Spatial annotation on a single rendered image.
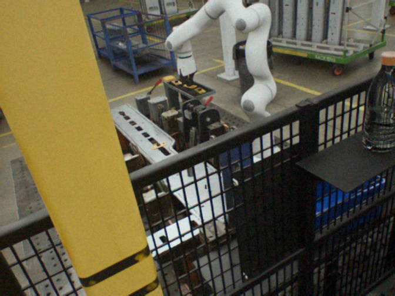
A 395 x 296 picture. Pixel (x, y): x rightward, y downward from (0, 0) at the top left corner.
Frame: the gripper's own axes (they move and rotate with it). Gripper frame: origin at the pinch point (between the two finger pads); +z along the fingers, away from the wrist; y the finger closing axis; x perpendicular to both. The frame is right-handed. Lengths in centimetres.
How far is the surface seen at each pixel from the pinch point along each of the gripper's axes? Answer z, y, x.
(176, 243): 19, 73, 78
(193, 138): 13.3, 28.3, 34.4
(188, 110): 2.9, 22.3, 25.6
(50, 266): 48, 107, 18
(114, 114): 18, 32, -42
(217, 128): 7, 21, 45
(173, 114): 10.9, 19.7, 7.1
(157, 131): 18.5, 28.7, 2.5
